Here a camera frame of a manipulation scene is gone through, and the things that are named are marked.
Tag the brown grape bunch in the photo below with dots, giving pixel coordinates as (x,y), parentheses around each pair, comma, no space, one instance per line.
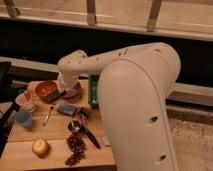
(77,147)

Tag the purple bowl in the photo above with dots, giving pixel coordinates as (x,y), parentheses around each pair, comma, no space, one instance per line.
(73,92)

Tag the green plastic tray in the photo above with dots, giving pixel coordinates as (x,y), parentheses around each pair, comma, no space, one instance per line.
(92,91)

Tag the black eraser block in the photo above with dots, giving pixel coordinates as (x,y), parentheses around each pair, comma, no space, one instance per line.
(54,96)

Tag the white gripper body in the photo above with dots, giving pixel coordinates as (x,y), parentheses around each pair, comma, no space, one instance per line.
(66,83)

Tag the yellow apple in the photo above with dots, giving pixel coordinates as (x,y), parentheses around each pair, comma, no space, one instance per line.
(40,147)

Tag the red bowl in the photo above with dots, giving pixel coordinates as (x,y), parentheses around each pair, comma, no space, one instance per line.
(45,89)

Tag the blue plastic cup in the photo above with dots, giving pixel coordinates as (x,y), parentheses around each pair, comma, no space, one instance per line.
(24,118)

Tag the white cup with orange item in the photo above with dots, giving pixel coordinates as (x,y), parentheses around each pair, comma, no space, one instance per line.
(24,100)

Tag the blue sponge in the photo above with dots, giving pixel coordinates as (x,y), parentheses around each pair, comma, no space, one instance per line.
(66,109)

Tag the light blue cloth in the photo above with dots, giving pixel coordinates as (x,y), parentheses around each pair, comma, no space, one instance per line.
(106,140)

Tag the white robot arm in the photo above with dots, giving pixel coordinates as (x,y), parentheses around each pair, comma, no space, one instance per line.
(133,85)

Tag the metal measuring scoop black handle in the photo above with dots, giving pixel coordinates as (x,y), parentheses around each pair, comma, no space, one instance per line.
(75,126)

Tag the black binder clip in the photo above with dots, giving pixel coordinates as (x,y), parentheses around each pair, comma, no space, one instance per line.
(84,113)

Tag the black chair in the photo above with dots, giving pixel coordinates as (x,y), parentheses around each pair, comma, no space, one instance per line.
(7,94)

